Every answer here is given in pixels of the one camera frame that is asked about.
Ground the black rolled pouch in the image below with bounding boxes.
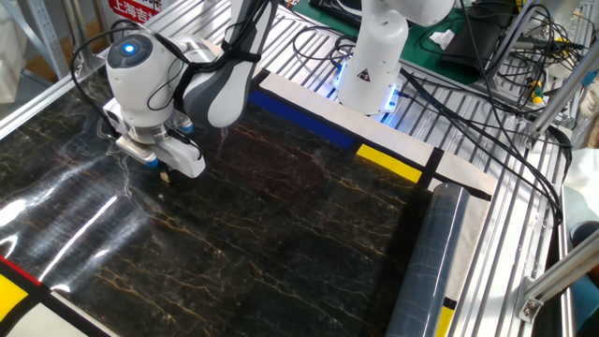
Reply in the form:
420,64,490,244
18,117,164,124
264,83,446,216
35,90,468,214
437,13,514,85

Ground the white fabric sheet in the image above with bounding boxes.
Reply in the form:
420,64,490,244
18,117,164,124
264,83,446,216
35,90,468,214
561,147,599,226

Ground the green cutting mat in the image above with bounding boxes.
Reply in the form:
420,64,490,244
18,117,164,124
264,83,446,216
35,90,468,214
292,0,516,86

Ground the white plastic sheet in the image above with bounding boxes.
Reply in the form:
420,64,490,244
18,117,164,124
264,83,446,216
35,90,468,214
0,0,28,105

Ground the black arm cable harness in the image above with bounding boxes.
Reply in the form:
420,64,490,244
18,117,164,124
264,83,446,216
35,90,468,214
69,0,282,139

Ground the grey perforated shelf post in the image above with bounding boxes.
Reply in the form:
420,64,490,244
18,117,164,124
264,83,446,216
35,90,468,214
18,0,71,81

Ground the teal plastic container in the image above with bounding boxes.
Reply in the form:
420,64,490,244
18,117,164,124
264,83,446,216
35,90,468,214
568,219,599,331

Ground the red white Chinese sign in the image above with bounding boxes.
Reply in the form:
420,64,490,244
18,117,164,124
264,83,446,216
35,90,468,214
107,0,165,23

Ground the rolled clear plastic film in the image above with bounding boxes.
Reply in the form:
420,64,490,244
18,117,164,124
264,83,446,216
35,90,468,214
384,182,471,337

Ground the Mondrian pattern cloth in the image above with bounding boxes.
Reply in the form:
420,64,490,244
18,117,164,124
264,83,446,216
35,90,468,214
0,65,497,337

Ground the yellow green screwdriver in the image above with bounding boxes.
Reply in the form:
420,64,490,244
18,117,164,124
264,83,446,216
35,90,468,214
527,79,546,106

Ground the thick black base cable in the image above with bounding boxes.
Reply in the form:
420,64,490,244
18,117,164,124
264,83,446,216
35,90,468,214
399,66,575,228

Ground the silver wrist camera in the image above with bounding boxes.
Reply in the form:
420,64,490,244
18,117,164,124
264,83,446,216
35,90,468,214
115,134,160,169

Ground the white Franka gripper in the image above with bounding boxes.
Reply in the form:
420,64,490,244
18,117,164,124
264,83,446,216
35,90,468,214
102,96,207,185

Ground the aluminium frame post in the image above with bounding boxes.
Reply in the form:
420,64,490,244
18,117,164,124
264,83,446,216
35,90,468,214
526,44,599,139
514,228,599,325
486,0,539,81

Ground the white crumpled paper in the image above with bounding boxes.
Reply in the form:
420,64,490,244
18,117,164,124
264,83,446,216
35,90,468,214
429,28,457,51

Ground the black cable tangle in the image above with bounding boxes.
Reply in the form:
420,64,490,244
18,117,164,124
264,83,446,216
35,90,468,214
507,2,589,102

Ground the black marble pattern mat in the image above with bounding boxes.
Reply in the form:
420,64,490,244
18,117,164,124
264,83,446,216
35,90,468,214
0,69,434,337

